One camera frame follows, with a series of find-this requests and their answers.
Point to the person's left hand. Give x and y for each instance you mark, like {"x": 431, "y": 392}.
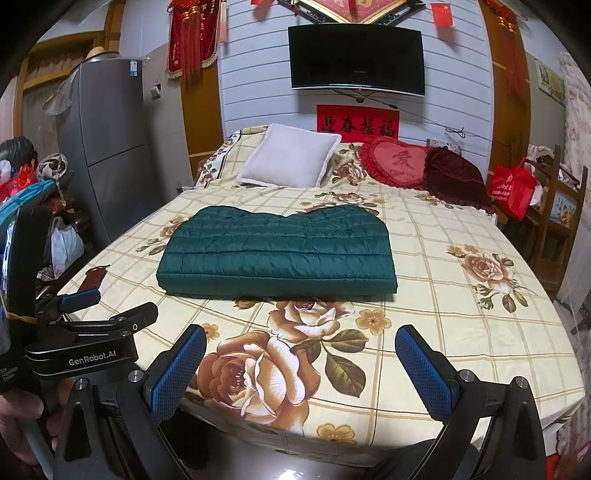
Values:
{"x": 18, "y": 424}

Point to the small red flag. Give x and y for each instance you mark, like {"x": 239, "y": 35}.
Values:
{"x": 442, "y": 14}

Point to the green puffer jacket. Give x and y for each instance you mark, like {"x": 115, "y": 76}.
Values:
{"x": 277, "y": 249}

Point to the red tassel knot ornament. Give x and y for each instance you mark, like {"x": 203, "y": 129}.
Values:
{"x": 505, "y": 37}

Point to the wooden chair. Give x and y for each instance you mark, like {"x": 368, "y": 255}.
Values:
{"x": 561, "y": 207}

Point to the red fringed pennant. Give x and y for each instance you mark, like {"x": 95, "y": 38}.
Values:
{"x": 191, "y": 37}

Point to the dark red velvet cushion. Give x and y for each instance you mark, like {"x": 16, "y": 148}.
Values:
{"x": 457, "y": 180}

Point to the black television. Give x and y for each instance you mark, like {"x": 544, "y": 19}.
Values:
{"x": 355, "y": 57}

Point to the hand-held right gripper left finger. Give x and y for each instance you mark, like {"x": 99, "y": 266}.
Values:
{"x": 178, "y": 374}

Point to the floral bed sheet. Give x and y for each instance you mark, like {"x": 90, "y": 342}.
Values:
{"x": 438, "y": 300}

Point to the red paper wall banner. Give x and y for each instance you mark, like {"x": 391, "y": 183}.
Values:
{"x": 358, "y": 122}

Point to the framed red wall decoration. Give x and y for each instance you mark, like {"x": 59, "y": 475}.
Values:
{"x": 351, "y": 9}

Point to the straw hat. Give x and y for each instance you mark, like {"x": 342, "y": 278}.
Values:
{"x": 101, "y": 54}

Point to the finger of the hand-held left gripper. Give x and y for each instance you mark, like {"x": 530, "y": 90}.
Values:
{"x": 124, "y": 319}
{"x": 81, "y": 299}

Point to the white plastic bag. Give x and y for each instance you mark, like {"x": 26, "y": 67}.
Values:
{"x": 64, "y": 247}

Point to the white pillow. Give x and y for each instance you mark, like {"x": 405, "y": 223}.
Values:
{"x": 291, "y": 154}

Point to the wall picture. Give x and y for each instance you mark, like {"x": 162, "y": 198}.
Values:
{"x": 549, "y": 79}

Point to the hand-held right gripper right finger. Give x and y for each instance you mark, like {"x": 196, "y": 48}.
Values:
{"x": 422, "y": 369}

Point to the white wall switch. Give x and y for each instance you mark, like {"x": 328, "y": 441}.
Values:
{"x": 156, "y": 90}

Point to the grey refrigerator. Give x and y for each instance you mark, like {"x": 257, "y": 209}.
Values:
{"x": 106, "y": 138}

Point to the rolled patterned cloth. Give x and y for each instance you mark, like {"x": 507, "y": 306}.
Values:
{"x": 53, "y": 166}

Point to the red heart cushion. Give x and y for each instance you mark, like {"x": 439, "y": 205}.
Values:
{"x": 397, "y": 159}

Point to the red shopping bag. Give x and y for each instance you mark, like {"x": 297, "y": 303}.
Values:
{"x": 512, "y": 187}

